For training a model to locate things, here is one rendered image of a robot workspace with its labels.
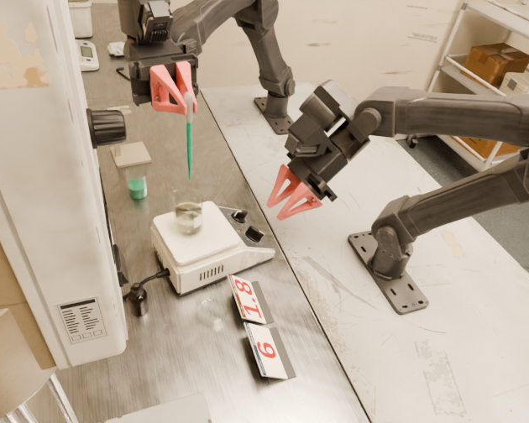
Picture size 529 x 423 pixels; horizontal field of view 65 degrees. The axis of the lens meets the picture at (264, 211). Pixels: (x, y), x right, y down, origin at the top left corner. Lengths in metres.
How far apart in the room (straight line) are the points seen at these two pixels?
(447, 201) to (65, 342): 0.60
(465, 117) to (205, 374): 0.53
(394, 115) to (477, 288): 0.42
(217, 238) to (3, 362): 0.54
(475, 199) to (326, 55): 1.89
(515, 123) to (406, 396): 0.42
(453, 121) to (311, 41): 1.82
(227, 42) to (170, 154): 1.25
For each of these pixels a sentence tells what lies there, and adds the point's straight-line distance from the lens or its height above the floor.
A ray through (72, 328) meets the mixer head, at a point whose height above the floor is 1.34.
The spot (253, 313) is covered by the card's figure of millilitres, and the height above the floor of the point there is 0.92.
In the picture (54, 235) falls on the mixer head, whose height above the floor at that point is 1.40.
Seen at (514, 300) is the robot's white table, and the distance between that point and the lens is 0.96.
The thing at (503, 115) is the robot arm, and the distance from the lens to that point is 0.64.
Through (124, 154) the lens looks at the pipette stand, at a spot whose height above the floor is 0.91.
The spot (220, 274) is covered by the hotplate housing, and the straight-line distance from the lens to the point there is 0.76.
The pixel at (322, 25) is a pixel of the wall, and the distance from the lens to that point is 2.41.
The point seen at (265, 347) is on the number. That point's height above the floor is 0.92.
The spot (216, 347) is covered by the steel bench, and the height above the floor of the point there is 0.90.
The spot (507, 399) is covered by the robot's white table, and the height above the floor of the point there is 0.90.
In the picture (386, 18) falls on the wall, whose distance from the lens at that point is 2.61.
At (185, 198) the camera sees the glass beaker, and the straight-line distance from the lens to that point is 0.73.
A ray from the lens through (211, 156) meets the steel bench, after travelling 1.06.
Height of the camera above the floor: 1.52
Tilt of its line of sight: 42 degrees down
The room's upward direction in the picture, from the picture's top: 9 degrees clockwise
